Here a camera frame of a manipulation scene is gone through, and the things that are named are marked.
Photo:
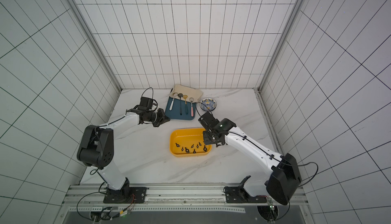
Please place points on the dark teal tray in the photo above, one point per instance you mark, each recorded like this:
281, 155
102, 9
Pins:
179, 110

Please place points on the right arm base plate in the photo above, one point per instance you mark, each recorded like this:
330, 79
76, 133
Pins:
238, 195

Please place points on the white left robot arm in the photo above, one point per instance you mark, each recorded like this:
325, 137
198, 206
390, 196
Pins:
97, 148

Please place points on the beige cloth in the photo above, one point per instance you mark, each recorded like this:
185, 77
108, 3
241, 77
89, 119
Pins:
190, 92

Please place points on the white handled spoon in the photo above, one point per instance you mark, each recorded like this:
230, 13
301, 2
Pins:
173, 100

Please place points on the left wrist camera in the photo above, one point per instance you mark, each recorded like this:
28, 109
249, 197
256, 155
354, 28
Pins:
148, 104

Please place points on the aluminium rail frame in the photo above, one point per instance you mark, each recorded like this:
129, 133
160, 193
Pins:
201, 203

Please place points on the yellow plastic storage box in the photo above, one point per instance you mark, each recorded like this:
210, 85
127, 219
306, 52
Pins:
185, 138

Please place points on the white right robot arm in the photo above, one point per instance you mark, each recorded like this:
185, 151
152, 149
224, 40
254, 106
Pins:
280, 177

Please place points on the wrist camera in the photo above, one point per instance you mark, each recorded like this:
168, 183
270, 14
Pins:
148, 104
208, 121

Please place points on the black handled spoon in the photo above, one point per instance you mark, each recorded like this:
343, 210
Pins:
180, 102

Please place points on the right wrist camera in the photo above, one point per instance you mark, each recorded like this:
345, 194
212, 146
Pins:
208, 121

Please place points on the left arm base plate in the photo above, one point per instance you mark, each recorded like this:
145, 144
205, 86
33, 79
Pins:
126, 195

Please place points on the pink handled spoon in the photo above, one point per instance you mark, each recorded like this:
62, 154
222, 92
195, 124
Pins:
191, 99

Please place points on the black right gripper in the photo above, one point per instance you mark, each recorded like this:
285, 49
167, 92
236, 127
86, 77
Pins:
212, 135

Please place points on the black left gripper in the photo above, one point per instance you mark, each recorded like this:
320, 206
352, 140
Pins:
163, 118

